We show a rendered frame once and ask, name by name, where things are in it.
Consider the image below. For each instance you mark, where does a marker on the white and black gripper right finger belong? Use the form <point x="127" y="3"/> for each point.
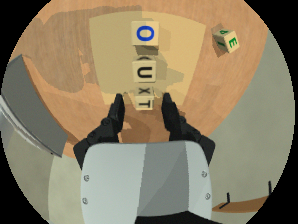
<point x="179" y="128"/>

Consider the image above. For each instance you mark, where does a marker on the tan flat mat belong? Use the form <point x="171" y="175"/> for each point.
<point x="180" y="42"/>

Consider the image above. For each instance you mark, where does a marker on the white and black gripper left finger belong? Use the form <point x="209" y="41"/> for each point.
<point x="107" y="131"/>

